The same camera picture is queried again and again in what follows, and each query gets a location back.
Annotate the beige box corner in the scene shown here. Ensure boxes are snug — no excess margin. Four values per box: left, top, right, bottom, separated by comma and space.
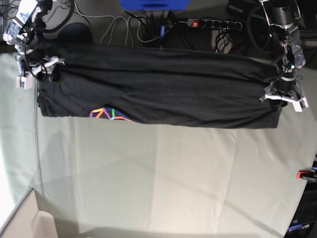
0, 188, 58, 238

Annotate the blue box top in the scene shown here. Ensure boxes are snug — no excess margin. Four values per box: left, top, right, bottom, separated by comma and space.
120, 0, 190, 10

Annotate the red black clamp right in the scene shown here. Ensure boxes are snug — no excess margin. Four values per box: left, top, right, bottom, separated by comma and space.
297, 170, 317, 182

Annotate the white cable loop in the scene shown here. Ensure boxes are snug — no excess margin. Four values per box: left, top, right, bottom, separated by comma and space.
100, 14, 134, 48

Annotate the light green table cloth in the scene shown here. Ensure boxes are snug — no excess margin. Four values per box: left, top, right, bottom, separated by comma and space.
0, 54, 317, 238

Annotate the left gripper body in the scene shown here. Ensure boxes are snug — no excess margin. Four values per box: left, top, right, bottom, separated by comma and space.
268, 73, 302, 98

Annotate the black power strip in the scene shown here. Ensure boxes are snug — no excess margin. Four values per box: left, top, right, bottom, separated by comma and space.
187, 18, 243, 31

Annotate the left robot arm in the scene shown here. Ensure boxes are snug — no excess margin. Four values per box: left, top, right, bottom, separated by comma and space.
246, 0, 306, 101

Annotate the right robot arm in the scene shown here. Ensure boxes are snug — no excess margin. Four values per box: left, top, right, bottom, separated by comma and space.
2, 0, 75, 87

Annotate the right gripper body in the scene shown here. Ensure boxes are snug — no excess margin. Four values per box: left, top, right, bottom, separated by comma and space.
22, 54, 53, 81

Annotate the dark grey t-shirt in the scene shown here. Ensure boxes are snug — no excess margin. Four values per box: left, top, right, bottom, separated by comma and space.
37, 43, 281, 129

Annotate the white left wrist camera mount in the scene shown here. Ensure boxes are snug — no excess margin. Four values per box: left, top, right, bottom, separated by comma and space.
260, 86, 309, 113

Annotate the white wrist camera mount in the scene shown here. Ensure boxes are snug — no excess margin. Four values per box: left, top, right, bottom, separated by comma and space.
15, 55, 65, 90
260, 86, 309, 113

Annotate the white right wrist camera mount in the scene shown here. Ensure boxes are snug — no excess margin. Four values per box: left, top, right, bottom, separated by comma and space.
15, 55, 65, 90

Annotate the round black base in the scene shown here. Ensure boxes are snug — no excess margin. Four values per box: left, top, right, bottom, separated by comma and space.
57, 23, 93, 44

